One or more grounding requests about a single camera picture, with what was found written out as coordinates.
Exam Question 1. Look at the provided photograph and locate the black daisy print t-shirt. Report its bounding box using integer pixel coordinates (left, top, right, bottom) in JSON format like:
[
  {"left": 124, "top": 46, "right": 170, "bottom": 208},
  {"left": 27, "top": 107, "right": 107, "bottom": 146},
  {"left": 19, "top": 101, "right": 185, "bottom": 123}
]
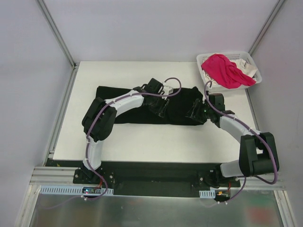
[{"left": 95, "top": 86, "right": 203, "bottom": 126}]

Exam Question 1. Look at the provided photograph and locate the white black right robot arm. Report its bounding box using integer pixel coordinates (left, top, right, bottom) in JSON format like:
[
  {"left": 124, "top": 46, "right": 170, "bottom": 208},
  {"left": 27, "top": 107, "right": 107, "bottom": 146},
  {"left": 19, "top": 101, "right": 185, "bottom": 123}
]
[{"left": 187, "top": 94, "right": 279, "bottom": 187}]

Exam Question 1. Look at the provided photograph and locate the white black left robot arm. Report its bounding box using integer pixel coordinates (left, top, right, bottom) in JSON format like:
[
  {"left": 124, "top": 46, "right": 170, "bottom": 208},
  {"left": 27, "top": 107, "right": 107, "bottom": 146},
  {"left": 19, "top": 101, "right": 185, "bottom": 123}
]
[{"left": 81, "top": 78, "right": 169, "bottom": 184}]

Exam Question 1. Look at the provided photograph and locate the pink t-shirt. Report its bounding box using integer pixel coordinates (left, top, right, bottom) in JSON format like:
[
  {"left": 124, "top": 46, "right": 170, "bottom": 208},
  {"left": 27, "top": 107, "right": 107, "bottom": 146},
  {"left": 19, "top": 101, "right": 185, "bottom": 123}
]
[{"left": 201, "top": 54, "right": 255, "bottom": 88}]

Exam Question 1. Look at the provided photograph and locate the white cream t-shirt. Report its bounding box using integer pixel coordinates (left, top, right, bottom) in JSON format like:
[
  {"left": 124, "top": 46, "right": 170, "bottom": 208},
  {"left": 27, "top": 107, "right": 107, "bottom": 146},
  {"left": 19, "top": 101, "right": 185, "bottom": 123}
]
[{"left": 231, "top": 59, "right": 258, "bottom": 78}]

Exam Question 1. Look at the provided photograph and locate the white plastic basket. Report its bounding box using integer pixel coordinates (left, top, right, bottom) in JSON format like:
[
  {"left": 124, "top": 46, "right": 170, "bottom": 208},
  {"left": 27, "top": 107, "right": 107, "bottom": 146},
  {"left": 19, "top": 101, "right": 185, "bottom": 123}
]
[{"left": 196, "top": 51, "right": 262, "bottom": 91}]

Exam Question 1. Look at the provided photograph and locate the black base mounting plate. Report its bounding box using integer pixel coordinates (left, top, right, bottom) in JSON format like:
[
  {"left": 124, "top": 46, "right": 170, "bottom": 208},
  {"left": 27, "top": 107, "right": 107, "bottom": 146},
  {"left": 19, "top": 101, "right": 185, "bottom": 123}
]
[{"left": 73, "top": 161, "right": 240, "bottom": 198}]

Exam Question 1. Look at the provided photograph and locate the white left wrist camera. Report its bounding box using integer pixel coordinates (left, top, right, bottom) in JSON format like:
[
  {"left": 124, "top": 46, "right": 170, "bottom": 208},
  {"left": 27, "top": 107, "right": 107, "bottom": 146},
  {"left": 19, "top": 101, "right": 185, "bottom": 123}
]
[{"left": 159, "top": 85, "right": 174, "bottom": 98}]

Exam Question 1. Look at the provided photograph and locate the white right cable duct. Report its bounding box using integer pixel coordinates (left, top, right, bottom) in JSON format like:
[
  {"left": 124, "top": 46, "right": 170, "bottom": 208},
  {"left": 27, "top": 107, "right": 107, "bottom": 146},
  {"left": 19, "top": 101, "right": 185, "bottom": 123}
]
[{"left": 199, "top": 189, "right": 216, "bottom": 199}]

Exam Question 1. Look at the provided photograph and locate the white cable duct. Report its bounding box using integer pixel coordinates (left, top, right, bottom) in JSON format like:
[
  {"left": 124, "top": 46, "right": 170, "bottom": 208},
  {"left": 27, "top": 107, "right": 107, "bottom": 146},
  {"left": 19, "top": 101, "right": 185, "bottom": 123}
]
[
  {"left": 199, "top": 189, "right": 216, "bottom": 199},
  {"left": 40, "top": 186, "right": 114, "bottom": 196}
]

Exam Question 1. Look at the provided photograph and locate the right aluminium frame post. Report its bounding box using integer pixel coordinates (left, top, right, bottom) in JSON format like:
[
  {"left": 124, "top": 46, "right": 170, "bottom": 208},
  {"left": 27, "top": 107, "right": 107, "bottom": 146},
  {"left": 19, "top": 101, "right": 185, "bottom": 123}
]
[{"left": 248, "top": 0, "right": 287, "bottom": 56}]

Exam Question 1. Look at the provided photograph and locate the aluminium frame post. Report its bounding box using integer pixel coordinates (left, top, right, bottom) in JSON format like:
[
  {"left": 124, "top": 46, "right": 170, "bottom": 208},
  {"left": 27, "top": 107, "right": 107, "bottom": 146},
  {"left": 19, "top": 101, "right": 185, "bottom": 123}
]
[
  {"left": 248, "top": 0, "right": 287, "bottom": 56},
  {"left": 36, "top": 0, "right": 76, "bottom": 69}
]

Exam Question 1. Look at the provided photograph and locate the left table edge rail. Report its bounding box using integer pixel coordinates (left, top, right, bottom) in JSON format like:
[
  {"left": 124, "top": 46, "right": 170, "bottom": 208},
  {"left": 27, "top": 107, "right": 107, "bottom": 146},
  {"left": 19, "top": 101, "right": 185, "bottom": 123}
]
[{"left": 42, "top": 62, "right": 80, "bottom": 166}]

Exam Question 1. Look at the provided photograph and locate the left aluminium frame post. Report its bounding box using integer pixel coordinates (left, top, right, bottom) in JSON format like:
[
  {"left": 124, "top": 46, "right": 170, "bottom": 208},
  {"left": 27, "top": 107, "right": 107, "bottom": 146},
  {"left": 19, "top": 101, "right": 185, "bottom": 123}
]
[{"left": 36, "top": 0, "right": 76, "bottom": 69}]

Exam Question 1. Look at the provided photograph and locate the front aluminium rail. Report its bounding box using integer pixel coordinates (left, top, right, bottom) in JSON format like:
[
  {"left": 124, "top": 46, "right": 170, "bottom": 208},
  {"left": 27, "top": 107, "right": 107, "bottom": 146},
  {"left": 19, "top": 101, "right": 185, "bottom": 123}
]
[{"left": 29, "top": 166, "right": 286, "bottom": 191}]

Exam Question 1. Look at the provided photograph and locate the white left cable duct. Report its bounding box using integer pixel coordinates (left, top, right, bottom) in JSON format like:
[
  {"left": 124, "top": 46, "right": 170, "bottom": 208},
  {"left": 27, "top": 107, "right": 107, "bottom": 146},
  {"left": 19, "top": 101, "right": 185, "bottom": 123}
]
[{"left": 40, "top": 186, "right": 114, "bottom": 196}]

